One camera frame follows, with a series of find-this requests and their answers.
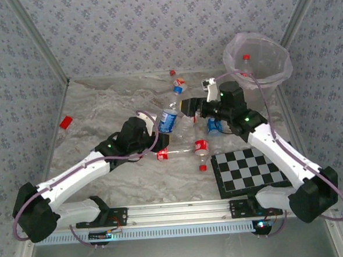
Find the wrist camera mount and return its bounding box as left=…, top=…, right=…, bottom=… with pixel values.
left=137, top=110, right=159, bottom=135
left=201, top=77, right=219, bottom=103

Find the right circuit board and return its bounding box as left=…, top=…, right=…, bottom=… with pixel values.
left=251, top=219, right=274, bottom=237

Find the left aluminium side rail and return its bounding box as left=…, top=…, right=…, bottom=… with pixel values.
left=37, top=78, right=77, bottom=184

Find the aluminium frame post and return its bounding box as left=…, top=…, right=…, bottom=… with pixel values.
left=277, top=0, right=328, bottom=48
left=6, top=0, right=70, bottom=87

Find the left circuit board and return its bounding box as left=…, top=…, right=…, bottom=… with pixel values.
left=88, top=229, right=123, bottom=242

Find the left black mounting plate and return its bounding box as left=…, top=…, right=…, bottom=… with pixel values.
left=74, top=206, right=129, bottom=230

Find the right aluminium side rail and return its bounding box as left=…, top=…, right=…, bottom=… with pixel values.
left=275, top=83, right=323, bottom=171

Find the white cap blue label bottle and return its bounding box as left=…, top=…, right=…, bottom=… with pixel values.
left=206, top=116, right=226, bottom=155

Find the left aluminium frame post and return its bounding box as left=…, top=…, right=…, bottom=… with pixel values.
left=6, top=0, right=70, bottom=87

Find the short bottle red label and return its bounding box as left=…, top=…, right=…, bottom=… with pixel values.
left=192, top=138, right=212, bottom=173

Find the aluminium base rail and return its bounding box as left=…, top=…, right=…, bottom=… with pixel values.
left=56, top=195, right=293, bottom=233

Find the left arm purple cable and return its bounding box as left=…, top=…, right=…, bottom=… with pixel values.
left=6, top=108, right=167, bottom=255

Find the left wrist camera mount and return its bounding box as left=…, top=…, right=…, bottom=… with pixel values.
left=137, top=110, right=159, bottom=135

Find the slotted cable duct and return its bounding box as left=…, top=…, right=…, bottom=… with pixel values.
left=49, top=219, right=259, bottom=246

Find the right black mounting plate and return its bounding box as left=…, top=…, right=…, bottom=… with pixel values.
left=228, top=197, right=284, bottom=219

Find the right aluminium frame post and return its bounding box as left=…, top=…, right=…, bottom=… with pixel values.
left=277, top=0, right=328, bottom=48

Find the circuit board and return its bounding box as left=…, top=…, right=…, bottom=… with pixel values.
left=88, top=229, right=123, bottom=242
left=251, top=219, right=274, bottom=237

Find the black mounting plate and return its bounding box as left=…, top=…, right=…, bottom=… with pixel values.
left=228, top=197, right=284, bottom=219
left=74, top=206, right=129, bottom=230

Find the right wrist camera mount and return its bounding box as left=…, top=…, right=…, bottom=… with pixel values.
left=201, top=77, right=219, bottom=103

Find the aluminium side rail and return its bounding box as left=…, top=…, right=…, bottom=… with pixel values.
left=275, top=83, right=323, bottom=171
left=37, top=78, right=77, bottom=184

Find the red block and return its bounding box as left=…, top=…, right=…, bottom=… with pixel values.
left=58, top=115, right=74, bottom=131

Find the white cap ribbed water bottle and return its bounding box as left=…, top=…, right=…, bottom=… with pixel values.
left=170, top=112, right=204, bottom=144

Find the small bottle orange label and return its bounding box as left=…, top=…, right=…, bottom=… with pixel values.
left=173, top=77, right=189, bottom=94

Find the black white checkerboard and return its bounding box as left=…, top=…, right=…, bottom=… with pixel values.
left=209, top=145, right=292, bottom=199

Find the grey metal panel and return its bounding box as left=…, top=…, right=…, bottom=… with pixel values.
left=27, top=227, right=340, bottom=257

